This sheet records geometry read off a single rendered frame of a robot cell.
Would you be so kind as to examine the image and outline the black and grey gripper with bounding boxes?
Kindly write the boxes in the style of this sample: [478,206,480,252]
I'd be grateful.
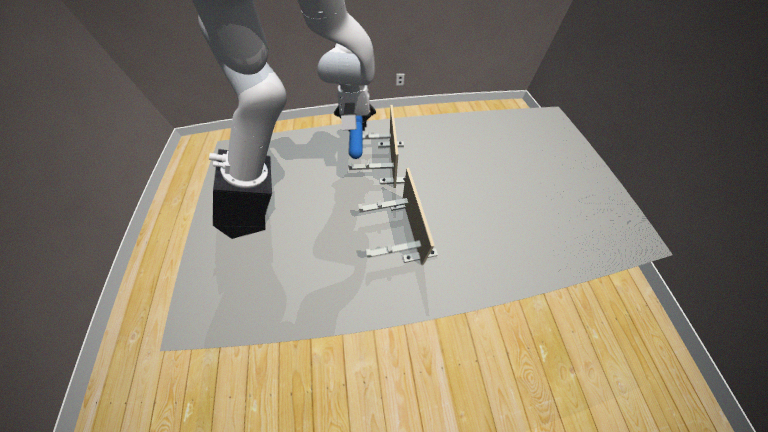
[334,85,376,131]

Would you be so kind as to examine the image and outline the blue cylinder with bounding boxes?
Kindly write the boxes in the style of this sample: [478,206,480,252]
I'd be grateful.
[349,116,363,159]

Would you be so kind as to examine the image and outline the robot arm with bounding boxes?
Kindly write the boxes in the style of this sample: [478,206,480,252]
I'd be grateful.
[192,0,375,188]

